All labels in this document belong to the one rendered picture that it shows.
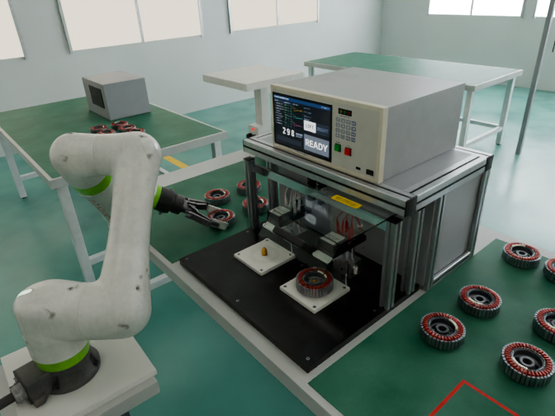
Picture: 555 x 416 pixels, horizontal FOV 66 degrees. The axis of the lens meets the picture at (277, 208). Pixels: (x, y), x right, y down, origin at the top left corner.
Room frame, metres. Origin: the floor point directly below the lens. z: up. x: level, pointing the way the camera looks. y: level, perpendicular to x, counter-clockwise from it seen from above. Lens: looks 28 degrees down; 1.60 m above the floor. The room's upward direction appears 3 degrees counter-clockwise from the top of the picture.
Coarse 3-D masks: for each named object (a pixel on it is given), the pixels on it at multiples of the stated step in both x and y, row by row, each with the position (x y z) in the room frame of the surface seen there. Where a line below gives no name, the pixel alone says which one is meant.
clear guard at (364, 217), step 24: (312, 192) 1.11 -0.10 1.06; (336, 192) 1.10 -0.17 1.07; (288, 216) 0.97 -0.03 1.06; (312, 216) 0.97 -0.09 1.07; (336, 216) 0.96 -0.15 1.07; (360, 216) 0.95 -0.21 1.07; (384, 216) 0.95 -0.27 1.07; (312, 240) 0.88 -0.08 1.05; (336, 240) 0.85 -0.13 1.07; (312, 264) 0.83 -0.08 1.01
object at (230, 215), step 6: (216, 210) 1.55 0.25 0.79; (222, 210) 1.55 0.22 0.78; (228, 210) 1.55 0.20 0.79; (210, 216) 1.50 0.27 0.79; (216, 216) 1.54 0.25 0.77; (222, 216) 1.52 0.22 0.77; (228, 216) 1.50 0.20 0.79; (234, 216) 1.51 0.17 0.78; (228, 222) 1.47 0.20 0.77; (234, 222) 1.50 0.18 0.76; (216, 228) 1.46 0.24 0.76
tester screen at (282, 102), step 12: (276, 96) 1.35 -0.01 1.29; (276, 108) 1.35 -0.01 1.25; (288, 108) 1.31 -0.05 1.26; (300, 108) 1.26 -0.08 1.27; (312, 108) 1.22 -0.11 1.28; (324, 108) 1.19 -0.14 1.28; (276, 120) 1.35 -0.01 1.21; (288, 120) 1.31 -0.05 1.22; (300, 120) 1.27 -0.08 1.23; (312, 120) 1.22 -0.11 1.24; (324, 120) 1.19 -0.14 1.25; (276, 132) 1.36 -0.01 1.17; (300, 132) 1.27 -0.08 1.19; (312, 132) 1.22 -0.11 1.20; (288, 144) 1.31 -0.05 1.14; (324, 156) 1.19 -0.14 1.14
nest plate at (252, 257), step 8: (264, 240) 1.31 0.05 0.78; (248, 248) 1.26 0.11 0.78; (256, 248) 1.26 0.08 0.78; (272, 248) 1.26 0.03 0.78; (240, 256) 1.22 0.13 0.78; (248, 256) 1.22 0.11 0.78; (256, 256) 1.22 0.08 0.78; (264, 256) 1.21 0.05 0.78; (272, 256) 1.21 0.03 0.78; (280, 256) 1.21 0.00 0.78; (288, 256) 1.21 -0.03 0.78; (248, 264) 1.17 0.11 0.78; (256, 264) 1.17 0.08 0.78; (264, 264) 1.17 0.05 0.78; (272, 264) 1.16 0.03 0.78; (280, 264) 1.17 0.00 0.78; (264, 272) 1.13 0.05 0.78
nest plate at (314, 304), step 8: (336, 280) 1.06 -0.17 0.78; (280, 288) 1.05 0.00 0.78; (288, 288) 1.04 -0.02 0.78; (336, 288) 1.02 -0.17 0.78; (344, 288) 1.02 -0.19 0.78; (296, 296) 1.00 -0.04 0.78; (304, 296) 0.99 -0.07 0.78; (312, 296) 0.99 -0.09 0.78; (328, 296) 0.99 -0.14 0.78; (336, 296) 0.99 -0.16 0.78; (304, 304) 0.96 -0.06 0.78; (312, 304) 0.96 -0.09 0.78; (320, 304) 0.96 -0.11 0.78; (328, 304) 0.97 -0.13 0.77; (312, 312) 0.94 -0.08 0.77
